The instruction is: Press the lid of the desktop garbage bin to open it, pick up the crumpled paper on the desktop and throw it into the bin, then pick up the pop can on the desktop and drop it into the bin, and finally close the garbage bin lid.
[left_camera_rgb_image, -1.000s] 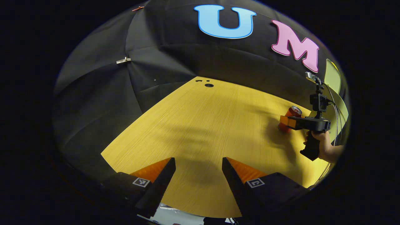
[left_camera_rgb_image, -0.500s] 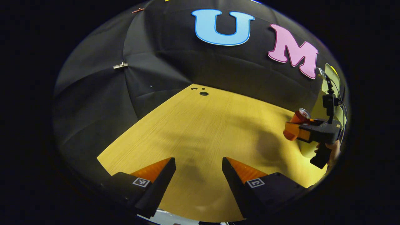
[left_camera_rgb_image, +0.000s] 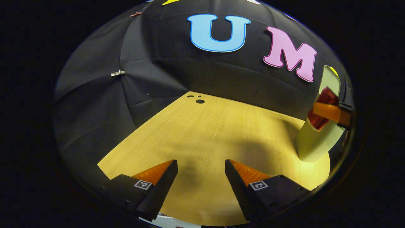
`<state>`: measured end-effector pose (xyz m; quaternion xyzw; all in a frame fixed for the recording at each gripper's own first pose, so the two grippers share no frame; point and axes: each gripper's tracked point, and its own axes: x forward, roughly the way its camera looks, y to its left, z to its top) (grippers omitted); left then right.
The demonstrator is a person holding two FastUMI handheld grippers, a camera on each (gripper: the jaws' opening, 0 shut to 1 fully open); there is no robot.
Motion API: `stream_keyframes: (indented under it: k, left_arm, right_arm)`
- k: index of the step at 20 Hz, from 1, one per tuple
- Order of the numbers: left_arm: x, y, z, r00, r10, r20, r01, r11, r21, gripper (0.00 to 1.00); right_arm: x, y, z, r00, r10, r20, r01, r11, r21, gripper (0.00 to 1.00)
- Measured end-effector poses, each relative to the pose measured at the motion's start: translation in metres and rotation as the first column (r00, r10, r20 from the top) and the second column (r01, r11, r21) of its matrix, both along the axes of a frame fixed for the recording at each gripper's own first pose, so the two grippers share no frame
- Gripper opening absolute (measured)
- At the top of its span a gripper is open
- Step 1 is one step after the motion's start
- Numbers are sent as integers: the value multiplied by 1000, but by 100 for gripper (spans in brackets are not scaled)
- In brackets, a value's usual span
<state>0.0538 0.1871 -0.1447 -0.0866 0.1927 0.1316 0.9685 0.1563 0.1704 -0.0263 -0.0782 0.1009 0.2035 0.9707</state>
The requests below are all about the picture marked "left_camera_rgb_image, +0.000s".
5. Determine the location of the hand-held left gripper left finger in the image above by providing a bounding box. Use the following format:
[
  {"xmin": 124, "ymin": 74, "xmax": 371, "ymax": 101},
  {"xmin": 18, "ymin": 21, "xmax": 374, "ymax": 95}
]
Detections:
[{"xmin": 101, "ymin": 159, "xmax": 178, "ymax": 222}]

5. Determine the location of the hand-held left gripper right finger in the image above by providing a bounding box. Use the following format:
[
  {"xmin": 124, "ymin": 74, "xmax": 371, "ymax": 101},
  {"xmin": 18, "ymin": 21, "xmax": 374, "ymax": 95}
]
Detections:
[{"xmin": 225, "ymin": 159, "xmax": 312, "ymax": 222}]

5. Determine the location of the red pop can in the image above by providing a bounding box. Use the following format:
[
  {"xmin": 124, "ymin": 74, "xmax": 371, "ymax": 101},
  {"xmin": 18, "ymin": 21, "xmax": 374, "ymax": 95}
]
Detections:
[{"xmin": 307, "ymin": 87, "xmax": 340, "ymax": 131}]

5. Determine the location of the pale green desktop garbage bin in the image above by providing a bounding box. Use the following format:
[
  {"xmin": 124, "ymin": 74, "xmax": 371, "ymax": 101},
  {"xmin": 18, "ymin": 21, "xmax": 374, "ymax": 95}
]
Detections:
[{"xmin": 294, "ymin": 65, "xmax": 347, "ymax": 162}]

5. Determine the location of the wooden desktop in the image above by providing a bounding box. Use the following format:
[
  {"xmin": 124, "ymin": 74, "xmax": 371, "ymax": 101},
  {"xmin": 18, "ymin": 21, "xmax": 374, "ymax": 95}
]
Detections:
[{"xmin": 97, "ymin": 91, "xmax": 331, "ymax": 227}]

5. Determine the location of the black backdrop cloth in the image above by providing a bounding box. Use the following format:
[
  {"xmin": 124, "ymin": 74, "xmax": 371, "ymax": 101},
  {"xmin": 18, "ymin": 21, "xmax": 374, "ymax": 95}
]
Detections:
[{"xmin": 53, "ymin": 0, "xmax": 353, "ymax": 190}]

